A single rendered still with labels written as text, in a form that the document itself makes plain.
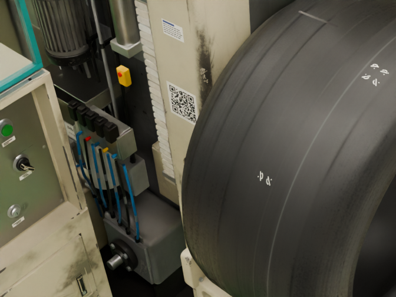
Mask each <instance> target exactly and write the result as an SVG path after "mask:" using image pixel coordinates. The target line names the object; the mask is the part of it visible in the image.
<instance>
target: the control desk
mask: <svg viewBox="0 0 396 297"><path fill-rule="evenodd" d="M86 206H87V202H86V199H85V196H84V192H83V188H82V185H81V181H80V177H79V174H78V170H77V166H76V164H75V160H74V156H73V153H72V150H71V146H70V142H69V139H68V135H67V131H66V128H65V124H64V120H63V118H62V114H61V110H60V106H59V103H58V100H57V95H56V93H55V89H54V85H53V82H52V78H51V74H50V72H49V71H47V70H45V69H43V68H40V69H39V70H37V71H36V72H34V73H32V74H31V75H29V76H27V77H25V78H24V79H22V80H21V81H19V82H17V83H16V84H14V85H12V86H10V87H9V88H7V89H6V90H4V91H2V92H1V93H0V297H113V296H112V293H111V289H110V286H109V282H108V279H107V275H106V272H105V268H104V264H103V260H102V258H101V253H100V250H99V247H98V243H97V240H96V236H95V233H94V229H93V225H92V222H91V218H90V214H89V212H88V208H87V207H86Z"/></svg>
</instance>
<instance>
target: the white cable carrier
mask: <svg viewBox="0 0 396 297"><path fill-rule="evenodd" d="M134 3H135V6H136V7H138V8H136V14H138V16H137V20H138V22H140V23H139V24H138V27H139V29H140V30H142V31H140V36H141V37H142V39H141V43H142V44H143V46H142V48H143V51H144V52H145V53H144V54H143V55H144V58H145V59H146V60H145V64H146V66H147V67H146V71H147V72H148V74H147V78H148V79H149V81H148V84H149V86H151V87H149V89H150V92H151V94H150V96H151V98H152V99H153V100H152V101H151V102H152V105H154V106H153V111H155V112H154V117H155V123H156V124H157V125H156V129H157V135H158V136H159V137H158V140H159V141H160V142H159V146H160V147H161V148H160V152H161V153H162V154H161V157H162V158H163V159H162V163H163V168H164V172H165V173H166V174H168V175H169V176H171V177H173V178H174V179H175V175H174V168H173V161H172V156H171V149H170V142H169V135H168V131H167V123H166V115H165V110H164V104H163V98H162V93H161V86H160V79H159V72H158V68H157V61H156V54H155V49H154V42H153V35H152V31H151V24H150V17H149V9H148V5H147V3H145V2H143V1H141V0H135V1H134ZM165 179H166V180H167V181H169V182H170V183H172V184H173V185H175V186H176V183H174V182H172V181H171V180H169V179H168V178H166V177H165Z"/></svg>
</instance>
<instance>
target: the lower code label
mask: <svg viewBox="0 0 396 297"><path fill-rule="evenodd" d="M166 82H167V89H168V94H169V101H170V109H171V112H172V113H173V114H175V115H177V116H179V117H181V118H182V119H184V120H186V121H188V122H190V123H192V124H193V125H195V124H196V121H197V119H198V113H197V104H196V96H195V95H193V94H191V93H189V92H187V91H185V90H184V89H182V88H180V87H178V86H176V85H174V84H172V83H170V82H168V81H166Z"/></svg>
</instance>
